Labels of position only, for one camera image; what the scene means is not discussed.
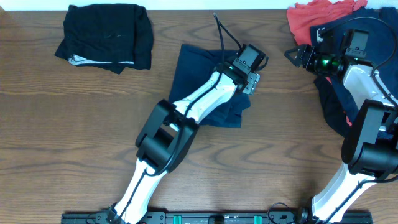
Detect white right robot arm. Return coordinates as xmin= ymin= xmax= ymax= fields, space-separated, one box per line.
xmin=284 ymin=44 xmax=397 ymax=223

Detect folded black garment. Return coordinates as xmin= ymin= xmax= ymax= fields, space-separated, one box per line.
xmin=55 ymin=4 xmax=154 ymax=74

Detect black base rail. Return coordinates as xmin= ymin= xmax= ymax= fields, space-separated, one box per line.
xmin=60 ymin=203 xmax=373 ymax=224

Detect red orange garment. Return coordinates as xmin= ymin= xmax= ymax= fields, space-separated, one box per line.
xmin=287 ymin=0 xmax=368 ymax=45

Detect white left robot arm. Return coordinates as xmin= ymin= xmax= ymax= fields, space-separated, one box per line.
xmin=106 ymin=62 xmax=262 ymax=223

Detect navy blue shorts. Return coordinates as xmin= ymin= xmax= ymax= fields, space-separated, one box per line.
xmin=169 ymin=44 xmax=251 ymax=128

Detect black garment under pile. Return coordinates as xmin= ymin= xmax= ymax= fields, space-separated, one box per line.
xmin=313 ymin=77 xmax=352 ymax=137

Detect navy blue garment pile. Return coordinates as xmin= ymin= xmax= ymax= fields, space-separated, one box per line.
xmin=310 ymin=7 xmax=397 ymax=122

